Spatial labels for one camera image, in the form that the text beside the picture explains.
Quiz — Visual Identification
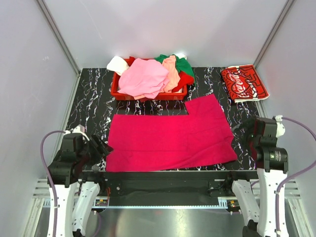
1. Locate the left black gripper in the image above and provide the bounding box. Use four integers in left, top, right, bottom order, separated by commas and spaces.
78, 132, 113, 167

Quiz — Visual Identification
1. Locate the magenta t shirt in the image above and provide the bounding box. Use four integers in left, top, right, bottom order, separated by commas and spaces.
106, 94, 237, 172

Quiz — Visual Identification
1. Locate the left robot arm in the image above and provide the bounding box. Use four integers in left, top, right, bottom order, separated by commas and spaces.
46, 132, 113, 237

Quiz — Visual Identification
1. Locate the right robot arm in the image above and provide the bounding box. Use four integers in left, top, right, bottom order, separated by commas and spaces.
224, 118, 289, 237

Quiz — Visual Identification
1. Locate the black marble pattern mat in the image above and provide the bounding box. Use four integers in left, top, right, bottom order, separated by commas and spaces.
66, 67, 260, 171

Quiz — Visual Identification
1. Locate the red white printed folded shirt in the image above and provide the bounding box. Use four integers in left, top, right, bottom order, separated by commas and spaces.
221, 64, 269, 103

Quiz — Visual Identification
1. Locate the left connector box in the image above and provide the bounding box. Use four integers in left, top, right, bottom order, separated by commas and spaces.
95, 198, 109, 207

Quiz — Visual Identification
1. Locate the connector box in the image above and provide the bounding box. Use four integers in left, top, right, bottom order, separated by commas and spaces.
227, 200, 241, 214
95, 198, 109, 207

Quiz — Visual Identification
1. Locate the red plastic bin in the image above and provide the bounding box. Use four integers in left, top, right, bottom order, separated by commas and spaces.
110, 58, 188, 101

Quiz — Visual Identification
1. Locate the right connector box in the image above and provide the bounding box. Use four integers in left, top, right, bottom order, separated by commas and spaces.
227, 200, 241, 214

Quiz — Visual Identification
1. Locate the red t shirt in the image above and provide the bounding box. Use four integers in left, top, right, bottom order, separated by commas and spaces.
172, 71, 195, 92

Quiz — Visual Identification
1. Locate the light pink t shirt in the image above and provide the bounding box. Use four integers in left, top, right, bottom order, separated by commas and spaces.
118, 58, 168, 99

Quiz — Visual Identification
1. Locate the white cloth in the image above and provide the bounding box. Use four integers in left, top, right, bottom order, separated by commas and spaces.
106, 56, 129, 76

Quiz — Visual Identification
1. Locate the green t shirt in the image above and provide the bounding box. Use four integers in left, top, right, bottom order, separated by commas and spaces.
155, 54, 195, 83

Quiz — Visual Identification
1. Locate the peach t shirt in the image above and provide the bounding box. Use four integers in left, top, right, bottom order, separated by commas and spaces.
162, 55, 180, 93

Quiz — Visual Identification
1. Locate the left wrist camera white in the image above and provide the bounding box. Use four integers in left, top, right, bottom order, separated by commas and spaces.
65, 125, 90, 142

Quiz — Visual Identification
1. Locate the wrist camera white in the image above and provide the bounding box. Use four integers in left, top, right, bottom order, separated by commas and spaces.
273, 115, 285, 138
65, 125, 90, 142

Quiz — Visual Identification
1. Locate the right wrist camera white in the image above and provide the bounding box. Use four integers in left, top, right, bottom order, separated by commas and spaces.
273, 115, 285, 138

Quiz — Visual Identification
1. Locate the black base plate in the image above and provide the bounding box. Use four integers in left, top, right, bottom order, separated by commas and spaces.
79, 170, 259, 207

